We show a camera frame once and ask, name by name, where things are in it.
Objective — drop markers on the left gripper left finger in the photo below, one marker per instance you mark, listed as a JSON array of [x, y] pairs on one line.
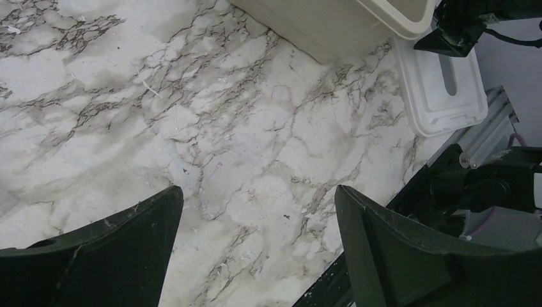
[[120, 260]]

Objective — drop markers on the white bin lid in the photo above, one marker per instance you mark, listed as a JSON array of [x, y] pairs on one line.
[[441, 94]]

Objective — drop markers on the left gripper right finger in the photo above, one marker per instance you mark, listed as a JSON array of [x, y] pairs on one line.
[[395, 261]]

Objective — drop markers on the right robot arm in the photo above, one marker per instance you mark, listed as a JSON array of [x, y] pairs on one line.
[[512, 178]]

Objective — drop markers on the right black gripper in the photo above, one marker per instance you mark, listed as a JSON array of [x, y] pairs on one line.
[[460, 25]]

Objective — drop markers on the beige plastic bin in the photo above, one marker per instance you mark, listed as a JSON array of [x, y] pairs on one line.
[[330, 30]]

